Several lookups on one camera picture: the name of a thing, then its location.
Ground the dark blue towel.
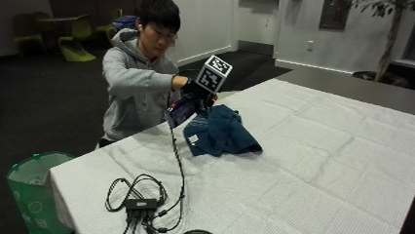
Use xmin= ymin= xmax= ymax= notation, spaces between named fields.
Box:
xmin=181 ymin=103 xmax=265 ymax=158

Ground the blue electronics board on glove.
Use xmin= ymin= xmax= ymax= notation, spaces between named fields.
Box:
xmin=166 ymin=94 xmax=202 ymax=130

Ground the white cube with black markers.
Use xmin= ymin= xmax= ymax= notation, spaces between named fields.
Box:
xmin=194 ymin=54 xmax=234 ymax=96

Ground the the person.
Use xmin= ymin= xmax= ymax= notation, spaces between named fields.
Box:
xmin=97 ymin=0 xmax=192 ymax=149

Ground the blue bin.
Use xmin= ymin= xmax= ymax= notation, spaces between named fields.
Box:
xmin=112 ymin=15 xmax=138 ymax=32

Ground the green chair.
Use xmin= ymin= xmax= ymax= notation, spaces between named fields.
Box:
xmin=57 ymin=14 xmax=97 ymax=62
xmin=95 ymin=9 xmax=125 ymax=42
xmin=12 ymin=12 xmax=47 ymax=55

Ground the white tablecloth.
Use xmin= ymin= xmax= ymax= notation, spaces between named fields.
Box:
xmin=48 ymin=77 xmax=415 ymax=234

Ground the black hub box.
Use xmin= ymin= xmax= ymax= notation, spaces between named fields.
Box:
xmin=124 ymin=198 xmax=160 ymax=213

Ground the dark plant pot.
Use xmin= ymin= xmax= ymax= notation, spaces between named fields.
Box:
xmin=351 ymin=70 xmax=412 ymax=89

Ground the dark round table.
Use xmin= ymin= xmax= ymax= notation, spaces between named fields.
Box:
xmin=35 ymin=16 xmax=79 ymax=50

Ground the indoor tree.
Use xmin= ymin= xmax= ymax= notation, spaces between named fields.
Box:
xmin=345 ymin=0 xmax=415 ymax=82

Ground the green bin with bag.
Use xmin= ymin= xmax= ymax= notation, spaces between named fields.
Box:
xmin=5 ymin=150 xmax=77 ymax=234

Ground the long black cable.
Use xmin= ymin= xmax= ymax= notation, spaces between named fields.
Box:
xmin=146 ymin=91 xmax=188 ymax=234

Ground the looped black cable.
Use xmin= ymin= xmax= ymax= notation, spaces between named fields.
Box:
xmin=104 ymin=174 xmax=169 ymax=214

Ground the dark wall panel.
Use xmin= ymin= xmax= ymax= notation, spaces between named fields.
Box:
xmin=318 ymin=0 xmax=353 ymax=31

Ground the short black cable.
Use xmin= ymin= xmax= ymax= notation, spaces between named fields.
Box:
xmin=141 ymin=211 xmax=158 ymax=234
xmin=122 ymin=211 xmax=136 ymax=234

